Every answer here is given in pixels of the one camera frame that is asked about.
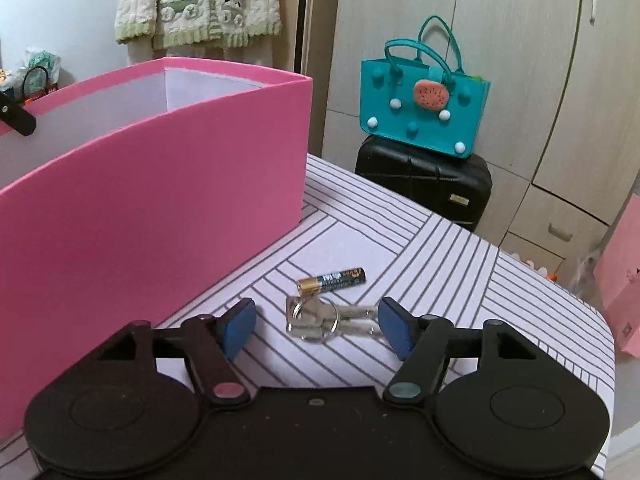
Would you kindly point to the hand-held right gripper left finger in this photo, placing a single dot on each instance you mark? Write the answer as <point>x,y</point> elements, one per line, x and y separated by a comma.
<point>237,330</point>

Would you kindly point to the teal felt handbag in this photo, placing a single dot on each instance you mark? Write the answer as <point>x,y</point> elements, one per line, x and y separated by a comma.
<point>415,110</point>

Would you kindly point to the beige wardrobe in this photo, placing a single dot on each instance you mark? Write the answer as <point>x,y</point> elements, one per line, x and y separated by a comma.
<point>525,60</point>

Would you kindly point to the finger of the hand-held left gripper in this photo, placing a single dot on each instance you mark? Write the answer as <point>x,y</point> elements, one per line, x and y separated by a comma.
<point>17,117</point>

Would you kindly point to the black gold battery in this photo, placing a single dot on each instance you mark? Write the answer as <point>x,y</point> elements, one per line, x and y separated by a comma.
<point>332,280</point>

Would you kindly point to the cream fleece pajamas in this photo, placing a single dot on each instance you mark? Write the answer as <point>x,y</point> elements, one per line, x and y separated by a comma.
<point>200,5</point>

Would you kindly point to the black hard suitcase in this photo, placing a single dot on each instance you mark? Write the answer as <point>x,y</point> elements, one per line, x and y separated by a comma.
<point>430,180</point>

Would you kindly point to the small gift bag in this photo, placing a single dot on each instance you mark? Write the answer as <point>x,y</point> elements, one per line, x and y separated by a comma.
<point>40,80</point>

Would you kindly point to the pink paper bag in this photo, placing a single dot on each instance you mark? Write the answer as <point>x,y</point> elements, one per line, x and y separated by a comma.
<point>620,280</point>

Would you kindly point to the clear plastic bag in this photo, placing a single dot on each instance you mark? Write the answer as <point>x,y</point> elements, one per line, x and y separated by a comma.
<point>585,270</point>

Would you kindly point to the pink cardboard box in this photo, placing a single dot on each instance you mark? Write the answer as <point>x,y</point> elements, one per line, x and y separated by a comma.
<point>175,200</point>

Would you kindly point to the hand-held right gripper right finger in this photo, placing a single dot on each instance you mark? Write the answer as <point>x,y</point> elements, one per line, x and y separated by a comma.
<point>395,332</point>

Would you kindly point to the bunch of keys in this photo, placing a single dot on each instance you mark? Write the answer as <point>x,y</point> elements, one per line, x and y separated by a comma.
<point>325,320</point>

